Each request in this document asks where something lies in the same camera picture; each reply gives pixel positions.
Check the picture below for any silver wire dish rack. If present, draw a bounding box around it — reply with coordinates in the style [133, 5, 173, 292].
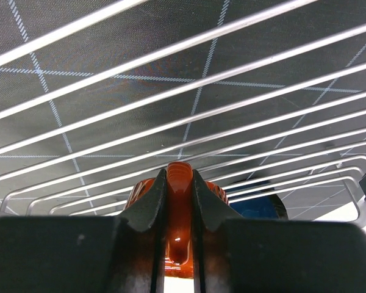
[0, 0, 366, 228]

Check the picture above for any blue mug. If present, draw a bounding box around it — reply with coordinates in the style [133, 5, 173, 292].
[226, 180, 289, 220]

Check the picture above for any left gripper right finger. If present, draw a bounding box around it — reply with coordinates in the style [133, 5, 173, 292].
[192, 172, 366, 292]

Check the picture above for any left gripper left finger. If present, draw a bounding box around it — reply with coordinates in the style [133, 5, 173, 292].
[0, 170, 167, 292]

